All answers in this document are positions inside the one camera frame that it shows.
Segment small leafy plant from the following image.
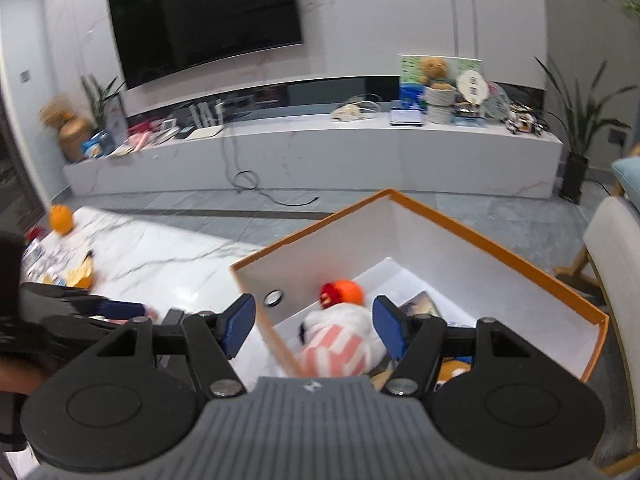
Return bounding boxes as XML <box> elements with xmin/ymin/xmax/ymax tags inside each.
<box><xmin>80</xmin><ymin>74</ymin><xmax>126</xmax><ymax>131</ymax></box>

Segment yellow crochet banana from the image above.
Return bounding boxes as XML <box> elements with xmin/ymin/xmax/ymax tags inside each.
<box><xmin>65</xmin><ymin>252</ymin><xmax>96</xmax><ymax>288</ymax></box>

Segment small toy vehicles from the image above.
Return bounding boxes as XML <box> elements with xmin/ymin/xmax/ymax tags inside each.
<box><xmin>507</xmin><ymin>112</ymin><xmax>546</xmax><ymax>137</ymax></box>

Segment fox plush keychain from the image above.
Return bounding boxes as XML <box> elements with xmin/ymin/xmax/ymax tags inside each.
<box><xmin>435</xmin><ymin>357</ymin><xmax>473</xmax><ymax>391</ymax></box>

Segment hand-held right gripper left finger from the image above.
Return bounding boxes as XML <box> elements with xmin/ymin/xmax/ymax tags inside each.
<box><xmin>97</xmin><ymin>294</ymin><xmax>257</xmax><ymax>398</ymax></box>

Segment white standing sign card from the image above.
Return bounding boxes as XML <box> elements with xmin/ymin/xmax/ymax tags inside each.
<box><xmin>107</xmin><ymin>97</ymin><xmax>128</xmax><ymax>146</ymax></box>

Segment colourful painting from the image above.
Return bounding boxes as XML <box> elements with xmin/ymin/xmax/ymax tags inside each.
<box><xmin>398</xmin><ymin>54</ymin><xmax>483</xmax><ymax>111</ymax></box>

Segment tall potted plant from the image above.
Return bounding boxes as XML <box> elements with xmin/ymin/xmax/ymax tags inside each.
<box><xmin>535</xmin><ymin>55</ymin><xmax>633</xmax><ymax>205</ymax></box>

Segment black wall television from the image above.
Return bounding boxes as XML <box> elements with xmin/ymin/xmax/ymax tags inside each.
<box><xmin>107</xmin><ymin>0</ymin><xmax>304</xmax><ymax>91</ymax></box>

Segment gold vase with dried flowers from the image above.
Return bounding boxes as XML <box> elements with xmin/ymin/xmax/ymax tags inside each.
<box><xmin>40</xmin><ymin>97</ymin><xmax>96</xmax><ymax>163</ymax></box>

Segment pink packets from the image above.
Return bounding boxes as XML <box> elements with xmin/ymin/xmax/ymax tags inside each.
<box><xmin>127</xmin><ymin>127</ymin><xmax>176</xmax><ymax>148</ymax></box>

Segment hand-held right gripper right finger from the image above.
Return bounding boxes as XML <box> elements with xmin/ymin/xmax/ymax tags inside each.
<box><xmin>372</xmin><ymin>295</ymin><xmax>533</xmax><ymax>396</ymax></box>

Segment person's left hand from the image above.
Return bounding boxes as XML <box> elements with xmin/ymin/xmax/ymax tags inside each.
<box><xmin>0</xmin><ymin>357</ymin><xmax>43</xmax><ymax>395</ymax></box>

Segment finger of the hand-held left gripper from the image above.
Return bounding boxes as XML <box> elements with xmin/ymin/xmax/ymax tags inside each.
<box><xmin>97</xmin><ymin>301</ymin><xmax>147</xmax><ymax>318</ymax></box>

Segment blue snack bags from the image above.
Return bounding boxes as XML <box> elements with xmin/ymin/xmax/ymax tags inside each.
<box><xmin>82</xmin><ymin>130</ymin><xmax>113</xmax><ymax>158</ymax></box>

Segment light blue cushion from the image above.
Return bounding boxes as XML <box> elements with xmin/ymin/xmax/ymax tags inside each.
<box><xmin>612</xmin><ymin>157</ymin><xmax>640</xmax><ymax>196</ymax></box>

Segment panda plush with striped front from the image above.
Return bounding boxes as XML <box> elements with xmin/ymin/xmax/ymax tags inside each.
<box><xmin>297</xmin><ymin>302</ymin><xmax>388</xmax><ymax>378</ymax></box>

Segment white router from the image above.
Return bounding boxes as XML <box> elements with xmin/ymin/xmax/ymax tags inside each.
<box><xmin>189</xmin><ymin>101</ymin><xmax>225</xmax><ymax>138</ymax></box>

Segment silver laptop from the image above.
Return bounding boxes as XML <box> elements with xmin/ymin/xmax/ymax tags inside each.
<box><xmin>390</xmin><ymin>109</ymin><xmax>425</xmax><ymax>127</ymax></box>

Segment round white hand fan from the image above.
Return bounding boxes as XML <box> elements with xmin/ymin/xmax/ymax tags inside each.
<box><xmin>455</xmin><ymin>70</ymin><xmax>491</xmax><ymax>106</ymax></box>

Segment glossy booklet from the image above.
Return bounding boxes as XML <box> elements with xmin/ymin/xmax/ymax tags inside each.
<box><xmin>400</xmin><ymin>291</ymin><xmax>441</xmax><ymax>318</ymax></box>

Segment scattered papers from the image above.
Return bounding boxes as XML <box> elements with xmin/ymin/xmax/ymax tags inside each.
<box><xmin>22</xmin><ymin>240</ymin><xmax>66</xmax><ymax>281</ymax></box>

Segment crochet orange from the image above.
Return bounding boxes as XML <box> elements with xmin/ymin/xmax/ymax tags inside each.
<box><xmin>320</xmin><ymin>280</ymin><xmax>363</xmax><ymax>307</ymax></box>

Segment brown teddy bear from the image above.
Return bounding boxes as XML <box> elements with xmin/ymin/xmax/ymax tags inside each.
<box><xmin>419</xmin><ymin>57</ymin><xmax>448</xmax><ymax>86</ymax></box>

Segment white armchair with wooden frame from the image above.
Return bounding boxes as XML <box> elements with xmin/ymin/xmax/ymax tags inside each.
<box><xmin>555</xmin><ymin>195</ymin><xmax>640</xmax><ymax>476</ymax></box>

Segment white marble media console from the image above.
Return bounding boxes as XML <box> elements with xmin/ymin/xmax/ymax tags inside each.
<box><xmin>62</xmin><ymin>77</ymin><xmax>565</xmax><ymax>200</ymax></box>

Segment round patterned plate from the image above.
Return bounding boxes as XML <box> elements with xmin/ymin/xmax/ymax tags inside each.
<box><xmin>482</xmin><ymin>82</ymin><xmax>511</xmax><ymax>121</ymax></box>

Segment black cable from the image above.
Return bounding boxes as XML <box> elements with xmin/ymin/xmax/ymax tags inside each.
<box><xmin>220</xmin><ymin>130</ymin><xmax>321</xmax><ymax>207</ymax></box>

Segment orange fruit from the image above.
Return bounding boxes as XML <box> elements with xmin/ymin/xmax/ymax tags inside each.
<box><xmin>48</xmin><ymin>203</ymin><xmax>75</xmax><ymax>235</ymax></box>

